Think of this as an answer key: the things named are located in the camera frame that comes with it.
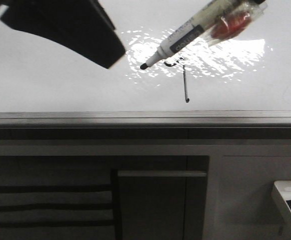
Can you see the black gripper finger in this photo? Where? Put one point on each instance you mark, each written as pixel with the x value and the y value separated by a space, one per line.
pixel 82 26

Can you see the white black-tipped whiteboard marker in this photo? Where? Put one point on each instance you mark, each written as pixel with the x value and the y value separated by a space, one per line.
pixel 218 21

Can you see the dark cabinet panel with handle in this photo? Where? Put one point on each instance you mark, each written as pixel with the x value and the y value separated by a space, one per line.
pixel 162 204

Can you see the grey striped slatted panel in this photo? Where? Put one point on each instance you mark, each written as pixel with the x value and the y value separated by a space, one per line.
pixel 59 212

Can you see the white whiteboard with aluminium frame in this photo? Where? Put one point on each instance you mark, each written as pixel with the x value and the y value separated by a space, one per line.
pixel 242 82

